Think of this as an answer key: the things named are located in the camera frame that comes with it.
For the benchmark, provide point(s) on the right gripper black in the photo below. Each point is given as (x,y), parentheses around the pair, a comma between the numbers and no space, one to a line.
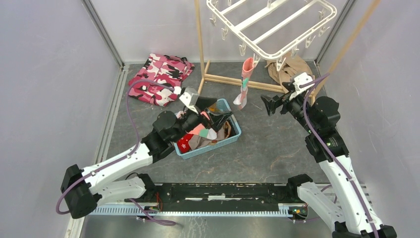
(271,103)

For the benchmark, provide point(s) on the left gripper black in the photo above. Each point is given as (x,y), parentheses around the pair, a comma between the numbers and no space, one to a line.
(217,119)

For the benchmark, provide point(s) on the pink sock green patches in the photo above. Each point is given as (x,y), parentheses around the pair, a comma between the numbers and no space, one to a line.
(247,70)

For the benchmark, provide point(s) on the white clip hanger frame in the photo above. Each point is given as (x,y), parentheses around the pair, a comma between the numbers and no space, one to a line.
(286,34)

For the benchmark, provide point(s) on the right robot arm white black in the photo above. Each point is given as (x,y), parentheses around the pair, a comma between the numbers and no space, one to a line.
(351,216)

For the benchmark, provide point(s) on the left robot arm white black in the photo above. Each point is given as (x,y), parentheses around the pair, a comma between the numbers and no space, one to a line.
(84,189)

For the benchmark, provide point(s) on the wooden hanger stand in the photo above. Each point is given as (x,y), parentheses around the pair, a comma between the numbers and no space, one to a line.
(236,81)

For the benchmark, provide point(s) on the brown beige socks pile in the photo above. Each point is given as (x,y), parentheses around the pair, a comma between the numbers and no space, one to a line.
(198,142)

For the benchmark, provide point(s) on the blue plastic basket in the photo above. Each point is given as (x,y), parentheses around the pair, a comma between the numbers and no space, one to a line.
(233,137)

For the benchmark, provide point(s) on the beige cloth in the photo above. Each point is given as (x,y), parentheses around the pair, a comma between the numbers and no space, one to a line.
(291,67)

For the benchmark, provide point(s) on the red sock white stars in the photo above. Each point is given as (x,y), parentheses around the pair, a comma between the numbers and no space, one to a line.
(183,144)

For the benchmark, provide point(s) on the pink camouflage cloth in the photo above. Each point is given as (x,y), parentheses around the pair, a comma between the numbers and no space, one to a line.
(153,81)

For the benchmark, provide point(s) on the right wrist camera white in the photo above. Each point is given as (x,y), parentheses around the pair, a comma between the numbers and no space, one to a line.
(300,83)

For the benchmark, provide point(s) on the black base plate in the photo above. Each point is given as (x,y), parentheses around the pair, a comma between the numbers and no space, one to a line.
(220,197)

